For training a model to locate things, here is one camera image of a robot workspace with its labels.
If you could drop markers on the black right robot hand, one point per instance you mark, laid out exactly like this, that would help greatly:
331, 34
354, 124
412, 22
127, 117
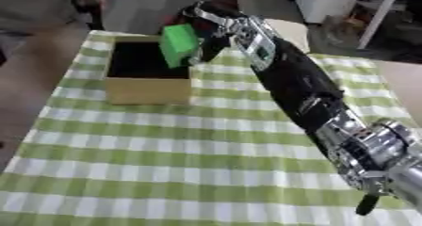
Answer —
211, 22

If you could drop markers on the silver and black right robot arm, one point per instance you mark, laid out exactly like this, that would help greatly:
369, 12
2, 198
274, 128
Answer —
307, 88

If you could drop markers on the white cabinet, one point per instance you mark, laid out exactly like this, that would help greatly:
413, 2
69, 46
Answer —
327, 0

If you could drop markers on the green rectangular block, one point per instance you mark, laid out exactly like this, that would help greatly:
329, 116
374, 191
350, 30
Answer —
178, 44

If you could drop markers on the white pole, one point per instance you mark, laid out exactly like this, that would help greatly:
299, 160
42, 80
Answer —
380, 16

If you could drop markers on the person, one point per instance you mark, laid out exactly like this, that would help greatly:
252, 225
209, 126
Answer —
44, 7

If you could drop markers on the tan cardboard box black inside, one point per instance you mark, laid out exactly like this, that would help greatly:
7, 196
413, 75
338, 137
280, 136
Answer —
147, 79

